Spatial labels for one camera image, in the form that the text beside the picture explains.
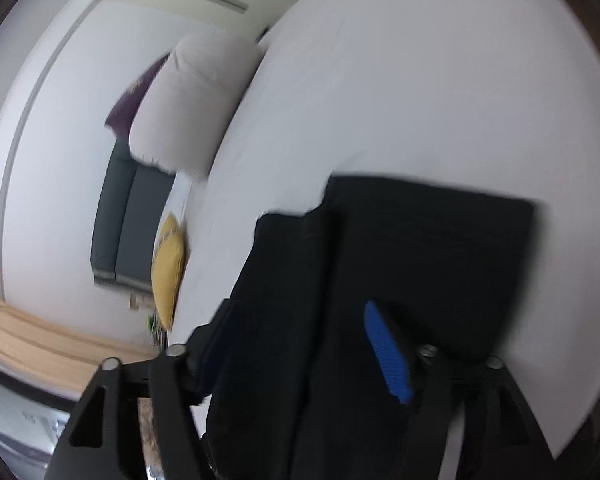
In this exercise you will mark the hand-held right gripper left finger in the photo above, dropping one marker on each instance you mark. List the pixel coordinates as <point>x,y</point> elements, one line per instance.
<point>216,346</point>

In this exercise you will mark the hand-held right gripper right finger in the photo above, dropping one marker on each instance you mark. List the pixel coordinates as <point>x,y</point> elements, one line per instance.
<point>386,356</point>

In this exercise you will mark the black pants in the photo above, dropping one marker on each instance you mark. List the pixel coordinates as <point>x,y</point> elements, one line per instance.
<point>405,240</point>

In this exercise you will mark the yellow pillow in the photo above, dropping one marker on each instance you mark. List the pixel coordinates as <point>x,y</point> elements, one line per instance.
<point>167,270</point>

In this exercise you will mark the grey padded headboard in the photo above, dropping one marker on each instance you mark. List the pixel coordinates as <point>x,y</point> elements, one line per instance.
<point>130,210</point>

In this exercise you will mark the wooden bedside shelf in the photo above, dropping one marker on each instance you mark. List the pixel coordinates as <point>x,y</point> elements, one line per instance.
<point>40,345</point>

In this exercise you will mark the white pillow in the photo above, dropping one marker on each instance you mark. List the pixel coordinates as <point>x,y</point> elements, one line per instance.
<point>190,105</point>

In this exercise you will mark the bed with white sheet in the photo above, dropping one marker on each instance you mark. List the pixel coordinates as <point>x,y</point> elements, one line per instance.
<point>380,85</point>

